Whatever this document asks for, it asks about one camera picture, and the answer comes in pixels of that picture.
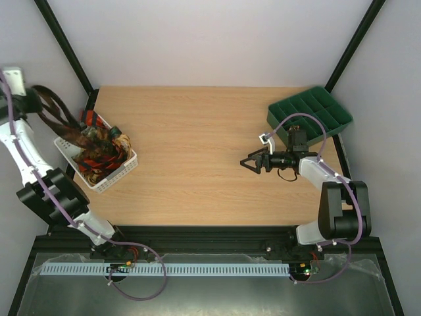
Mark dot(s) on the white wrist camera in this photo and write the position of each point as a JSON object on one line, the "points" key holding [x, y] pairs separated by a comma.
{"points": [[268, 142], [15, 80]]}

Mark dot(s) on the white perforated plastic basket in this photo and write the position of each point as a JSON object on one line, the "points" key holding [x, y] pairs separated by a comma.
{"points": [[68, 151]]}

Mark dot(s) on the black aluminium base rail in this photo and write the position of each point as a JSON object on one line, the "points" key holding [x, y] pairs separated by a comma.
{"points": [[271, 242]]}

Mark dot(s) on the light blue cable duct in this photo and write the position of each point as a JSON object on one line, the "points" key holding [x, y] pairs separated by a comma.
{"points": [[168, 269]]}

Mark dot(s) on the red navy striped tie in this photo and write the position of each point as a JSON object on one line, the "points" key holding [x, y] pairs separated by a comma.
{"points": [[92, 119]]}

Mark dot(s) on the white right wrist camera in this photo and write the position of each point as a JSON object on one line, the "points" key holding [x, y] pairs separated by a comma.
{"points": [[268, 142]]}

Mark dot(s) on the green compartment tray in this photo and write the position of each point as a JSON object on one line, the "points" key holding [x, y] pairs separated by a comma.
{"points": [[308, 110]]}

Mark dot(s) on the black frame post right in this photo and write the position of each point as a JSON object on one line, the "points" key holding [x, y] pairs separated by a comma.
{"points": [[362, 29]]}

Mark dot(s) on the black frame post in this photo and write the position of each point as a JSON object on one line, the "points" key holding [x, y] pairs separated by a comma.
{"points": [[362, 29], [64, 44]]}

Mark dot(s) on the beige patterned tie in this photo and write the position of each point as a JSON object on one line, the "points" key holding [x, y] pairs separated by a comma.
{"points": [[123, 141]]}

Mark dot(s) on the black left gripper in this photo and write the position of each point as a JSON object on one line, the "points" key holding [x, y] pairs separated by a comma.
{"points": [[37, 105]]}

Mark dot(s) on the brown red patterned tie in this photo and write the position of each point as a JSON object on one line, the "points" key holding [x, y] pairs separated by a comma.
{"points": [[56, 115]]}

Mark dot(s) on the green orange patterned tie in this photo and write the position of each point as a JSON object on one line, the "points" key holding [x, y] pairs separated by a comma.
{"points": [[97, 166]]}

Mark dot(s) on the black frame post left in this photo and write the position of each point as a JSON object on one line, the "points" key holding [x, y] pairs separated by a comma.
{"points": [[64, 44]]}

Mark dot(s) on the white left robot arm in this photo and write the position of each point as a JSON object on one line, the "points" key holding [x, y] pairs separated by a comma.
{"points": [[49, 192]]}

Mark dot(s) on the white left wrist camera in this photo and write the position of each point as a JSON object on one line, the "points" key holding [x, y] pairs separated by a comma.
{"points": [[15, 80]]}

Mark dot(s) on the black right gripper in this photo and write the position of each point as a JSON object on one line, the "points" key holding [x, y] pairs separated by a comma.
{"points": [[264, 160]]}

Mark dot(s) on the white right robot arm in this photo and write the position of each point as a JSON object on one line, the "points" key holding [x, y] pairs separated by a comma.
{"points": [[344, 208]]}

